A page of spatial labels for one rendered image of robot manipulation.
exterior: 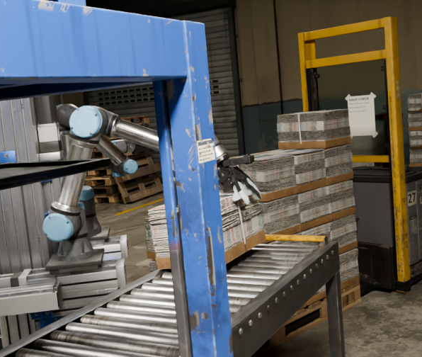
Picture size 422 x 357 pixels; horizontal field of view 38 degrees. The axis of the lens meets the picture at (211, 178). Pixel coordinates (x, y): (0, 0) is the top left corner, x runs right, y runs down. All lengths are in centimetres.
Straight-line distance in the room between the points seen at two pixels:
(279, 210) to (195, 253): 237
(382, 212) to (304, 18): 613
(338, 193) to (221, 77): 697
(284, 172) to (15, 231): 154
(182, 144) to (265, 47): 923
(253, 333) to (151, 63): 103
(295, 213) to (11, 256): 165
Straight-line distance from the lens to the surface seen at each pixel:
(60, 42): 82
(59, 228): 239
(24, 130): 271
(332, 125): 388
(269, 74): 1026
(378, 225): 451
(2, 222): 277
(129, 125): 245
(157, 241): 228
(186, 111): 108
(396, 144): 416
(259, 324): 183
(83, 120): 232
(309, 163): 368
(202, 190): 109
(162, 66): 101
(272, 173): 342
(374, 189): 447
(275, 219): 346
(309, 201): 370
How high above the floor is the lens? 140
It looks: 7 degrees down
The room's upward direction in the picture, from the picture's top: 5 degrees counter-clockwise
